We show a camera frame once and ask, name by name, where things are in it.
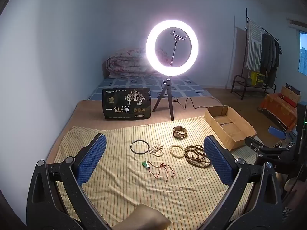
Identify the folded floral quilt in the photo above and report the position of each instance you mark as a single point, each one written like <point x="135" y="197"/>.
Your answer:
<point x="124" y="62"/>

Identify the yellow striped cloth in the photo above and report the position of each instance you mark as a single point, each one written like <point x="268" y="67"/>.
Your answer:
<point x="120" y="184"/>

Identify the dark hanging clothes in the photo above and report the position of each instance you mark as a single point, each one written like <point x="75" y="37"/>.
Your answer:
<point x="268" y="52"/>

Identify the orange cloth covered box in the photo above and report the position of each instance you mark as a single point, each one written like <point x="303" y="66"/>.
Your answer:
<point x="278" y="110"/>

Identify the black tripod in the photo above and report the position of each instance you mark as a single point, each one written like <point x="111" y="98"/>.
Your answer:
<point x="167" y="93"/>

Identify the tan mattress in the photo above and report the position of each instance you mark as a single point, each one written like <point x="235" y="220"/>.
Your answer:
<point x="91" y="107"/>

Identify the small tan box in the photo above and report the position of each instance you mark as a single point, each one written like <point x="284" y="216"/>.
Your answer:
<point x="290" y="93"/>

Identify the black clothes rack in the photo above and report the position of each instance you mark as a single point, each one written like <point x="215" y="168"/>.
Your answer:
<point x="246" y="40"/>

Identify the dark thin bangle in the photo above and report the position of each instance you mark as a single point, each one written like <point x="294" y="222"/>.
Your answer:
<point x="131" y="146"/>

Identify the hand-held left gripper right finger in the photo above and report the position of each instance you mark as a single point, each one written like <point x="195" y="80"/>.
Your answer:
<point x="217" y="158"/>

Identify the yellow crate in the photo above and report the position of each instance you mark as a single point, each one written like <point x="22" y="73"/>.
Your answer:
<point x="257" y="77"/>

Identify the person's right hand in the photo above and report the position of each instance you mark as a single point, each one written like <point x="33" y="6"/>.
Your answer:
<point x="292" y="184"/>

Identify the black snack bag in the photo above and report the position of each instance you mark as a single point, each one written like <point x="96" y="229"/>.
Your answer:
<point x="126" y="110"/>

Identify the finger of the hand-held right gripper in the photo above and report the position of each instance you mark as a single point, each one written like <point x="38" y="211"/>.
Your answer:
<point x="254" y="143"/>
<point x="277" y="132"/>

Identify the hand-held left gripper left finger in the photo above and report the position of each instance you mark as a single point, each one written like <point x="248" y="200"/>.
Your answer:
<point x="92" y="158"/>

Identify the window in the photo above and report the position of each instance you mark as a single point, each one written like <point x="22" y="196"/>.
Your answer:
<point x="303" y="52"/>

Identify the striped hanging towel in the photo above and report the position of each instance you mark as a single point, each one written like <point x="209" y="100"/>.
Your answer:
<point x="254" y="45"/>

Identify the cardboard box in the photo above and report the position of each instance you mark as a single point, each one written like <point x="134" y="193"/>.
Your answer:
<point x="225" y="131"/>

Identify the black phone holder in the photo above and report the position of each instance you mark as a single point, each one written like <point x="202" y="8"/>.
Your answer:
<point x="178" y="37"/>

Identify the blue patterned bed sheet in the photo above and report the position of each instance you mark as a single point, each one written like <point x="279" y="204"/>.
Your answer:
<point x="134" y="82"/>

